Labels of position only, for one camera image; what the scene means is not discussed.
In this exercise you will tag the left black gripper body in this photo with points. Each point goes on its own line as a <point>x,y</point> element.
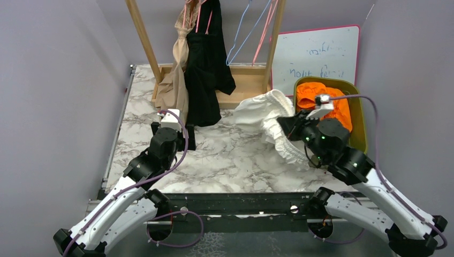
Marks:
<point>181,141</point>

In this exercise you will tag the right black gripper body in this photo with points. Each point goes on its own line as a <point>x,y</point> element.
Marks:
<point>308,130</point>

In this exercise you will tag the white shorts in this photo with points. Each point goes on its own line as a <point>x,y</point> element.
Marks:
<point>260,114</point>

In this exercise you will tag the orange shorts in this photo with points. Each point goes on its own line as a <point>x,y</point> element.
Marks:
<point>305,99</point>

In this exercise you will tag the olive green plastic bin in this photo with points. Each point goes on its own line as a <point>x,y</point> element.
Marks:
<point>358,138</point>

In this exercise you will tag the black shorts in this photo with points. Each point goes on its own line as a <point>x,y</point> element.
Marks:
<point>206,72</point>

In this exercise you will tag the pink framed whiteboard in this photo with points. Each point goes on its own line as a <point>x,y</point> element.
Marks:
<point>324,53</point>

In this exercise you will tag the pink wire hanger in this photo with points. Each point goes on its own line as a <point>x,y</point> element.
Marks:
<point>264,32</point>

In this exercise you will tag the blue wire hanger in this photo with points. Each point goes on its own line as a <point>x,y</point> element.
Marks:
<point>241,37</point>

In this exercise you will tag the pink hanger of black shorts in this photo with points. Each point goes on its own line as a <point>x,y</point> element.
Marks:
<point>204,17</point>

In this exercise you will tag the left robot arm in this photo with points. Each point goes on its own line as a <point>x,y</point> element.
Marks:
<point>131,202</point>

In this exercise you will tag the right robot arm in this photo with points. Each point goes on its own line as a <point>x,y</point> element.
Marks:
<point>408,230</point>

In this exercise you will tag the beige shorts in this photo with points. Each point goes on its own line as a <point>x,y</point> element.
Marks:
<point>171,91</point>

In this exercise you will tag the wooden clothes rack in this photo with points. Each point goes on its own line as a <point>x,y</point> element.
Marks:
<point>250,80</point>

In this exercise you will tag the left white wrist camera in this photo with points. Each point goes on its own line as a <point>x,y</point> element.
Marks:
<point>168,120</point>

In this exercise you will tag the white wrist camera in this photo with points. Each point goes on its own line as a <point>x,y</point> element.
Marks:
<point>168,120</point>
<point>323,106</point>

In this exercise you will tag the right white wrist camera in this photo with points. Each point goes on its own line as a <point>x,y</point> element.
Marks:
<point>323,106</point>

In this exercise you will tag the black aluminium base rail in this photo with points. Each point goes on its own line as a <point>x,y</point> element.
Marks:
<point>230,213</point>

